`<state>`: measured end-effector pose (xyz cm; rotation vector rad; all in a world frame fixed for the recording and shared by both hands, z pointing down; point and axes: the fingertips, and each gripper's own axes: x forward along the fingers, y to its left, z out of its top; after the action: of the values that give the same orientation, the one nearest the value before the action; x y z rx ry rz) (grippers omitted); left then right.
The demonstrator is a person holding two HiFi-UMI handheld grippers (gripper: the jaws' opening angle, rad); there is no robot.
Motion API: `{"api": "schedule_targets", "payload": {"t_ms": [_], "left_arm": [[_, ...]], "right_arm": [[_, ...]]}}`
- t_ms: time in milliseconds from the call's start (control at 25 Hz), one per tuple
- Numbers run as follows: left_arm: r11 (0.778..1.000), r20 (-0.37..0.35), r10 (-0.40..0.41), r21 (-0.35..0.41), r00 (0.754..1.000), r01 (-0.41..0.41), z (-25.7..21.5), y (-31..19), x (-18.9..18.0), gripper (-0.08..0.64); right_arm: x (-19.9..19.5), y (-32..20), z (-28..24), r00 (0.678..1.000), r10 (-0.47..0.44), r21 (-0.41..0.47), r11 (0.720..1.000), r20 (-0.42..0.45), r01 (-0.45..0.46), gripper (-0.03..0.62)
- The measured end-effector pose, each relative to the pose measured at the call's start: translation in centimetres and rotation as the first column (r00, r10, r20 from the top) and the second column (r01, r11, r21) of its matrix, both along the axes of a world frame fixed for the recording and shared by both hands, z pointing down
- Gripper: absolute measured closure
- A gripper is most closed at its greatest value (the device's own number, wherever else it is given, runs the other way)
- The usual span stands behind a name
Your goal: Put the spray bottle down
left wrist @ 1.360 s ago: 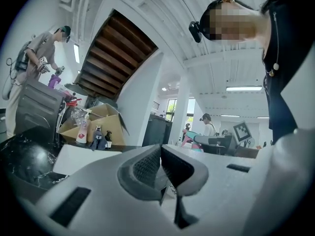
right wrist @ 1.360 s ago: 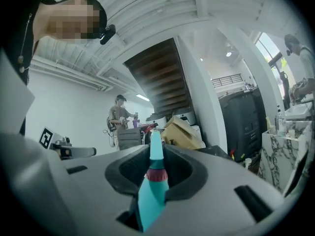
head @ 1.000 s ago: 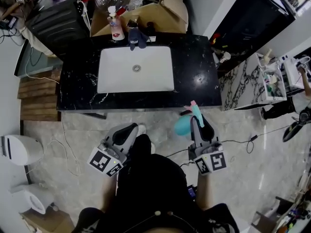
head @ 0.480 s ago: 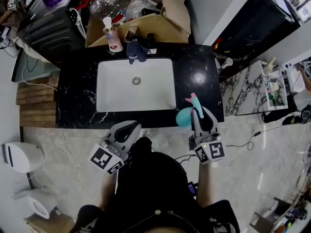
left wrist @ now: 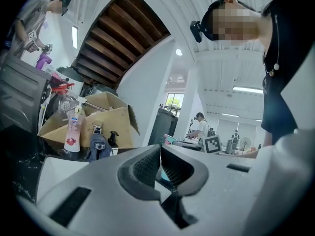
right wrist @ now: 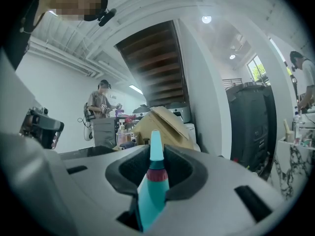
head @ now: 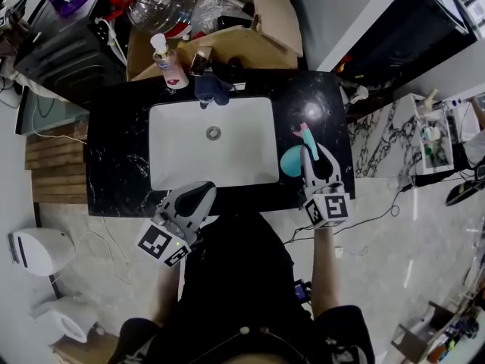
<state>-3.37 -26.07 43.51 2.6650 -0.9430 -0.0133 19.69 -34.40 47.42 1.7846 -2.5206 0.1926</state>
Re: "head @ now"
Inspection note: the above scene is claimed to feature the person's left forearm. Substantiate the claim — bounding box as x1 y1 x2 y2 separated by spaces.
149 262 183 326

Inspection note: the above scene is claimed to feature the dark blue cloth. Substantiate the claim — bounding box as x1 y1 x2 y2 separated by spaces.
193 72 234 110

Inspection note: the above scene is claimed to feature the small black bottle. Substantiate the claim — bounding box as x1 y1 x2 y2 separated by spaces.
226 56 246 91

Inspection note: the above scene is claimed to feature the white marble pattern cabinet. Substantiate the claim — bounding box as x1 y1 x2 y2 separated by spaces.
347 93 456 180

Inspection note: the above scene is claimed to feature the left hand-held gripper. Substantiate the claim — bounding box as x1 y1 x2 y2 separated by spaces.
136 180 218 268

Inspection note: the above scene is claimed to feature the person's black shirt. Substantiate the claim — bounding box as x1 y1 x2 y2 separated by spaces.
107 212 377 364

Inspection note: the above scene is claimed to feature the wooden slatted step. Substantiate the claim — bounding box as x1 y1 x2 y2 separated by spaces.
23 121 89 205

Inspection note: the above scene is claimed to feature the beaded black cord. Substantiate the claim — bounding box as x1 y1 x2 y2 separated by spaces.
196 326 304 364

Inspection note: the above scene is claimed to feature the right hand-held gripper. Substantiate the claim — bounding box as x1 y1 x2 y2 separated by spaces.
299 143 351 230

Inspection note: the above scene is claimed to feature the white sink basin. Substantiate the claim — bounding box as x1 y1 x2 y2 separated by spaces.
148 96 280 192

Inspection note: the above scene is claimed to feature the black drawer cabinet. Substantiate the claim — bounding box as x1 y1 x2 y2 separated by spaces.
13 0 129 106

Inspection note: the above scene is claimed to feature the person's right forearm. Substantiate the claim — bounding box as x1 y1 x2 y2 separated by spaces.
309 224 343 321

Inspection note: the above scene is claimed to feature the large black cabinet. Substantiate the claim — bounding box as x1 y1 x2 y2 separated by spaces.
332 0 479 102

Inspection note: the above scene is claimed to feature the large open cardboard box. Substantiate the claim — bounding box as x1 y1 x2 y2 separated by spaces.
126 0 305 83

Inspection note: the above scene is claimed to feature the white floor cable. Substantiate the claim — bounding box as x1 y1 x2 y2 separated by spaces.
31 93 134 284

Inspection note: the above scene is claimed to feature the grey platform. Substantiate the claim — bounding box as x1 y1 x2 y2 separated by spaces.
14 87 90 137

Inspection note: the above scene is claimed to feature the black belt device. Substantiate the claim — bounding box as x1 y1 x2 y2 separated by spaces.
293 278 313 303

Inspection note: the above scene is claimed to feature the small cardboard box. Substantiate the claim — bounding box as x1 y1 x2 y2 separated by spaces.
50 331 123 364

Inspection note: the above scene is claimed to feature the clear pump soap bottle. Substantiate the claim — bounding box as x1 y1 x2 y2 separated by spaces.
149 33 190 90

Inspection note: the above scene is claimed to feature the clear plastic bottle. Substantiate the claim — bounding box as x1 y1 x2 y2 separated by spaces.
126 0 199 34

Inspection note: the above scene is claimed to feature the white lidded bin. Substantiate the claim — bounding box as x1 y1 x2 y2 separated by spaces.
6 227 77 278

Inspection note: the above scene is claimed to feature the white toilet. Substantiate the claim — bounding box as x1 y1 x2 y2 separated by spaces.
31 297 100 345

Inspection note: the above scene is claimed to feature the black floor cable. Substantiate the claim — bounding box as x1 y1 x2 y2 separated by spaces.
283 182 418 246

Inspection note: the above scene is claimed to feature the black marble table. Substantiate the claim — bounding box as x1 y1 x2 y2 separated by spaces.
86 70 358 218

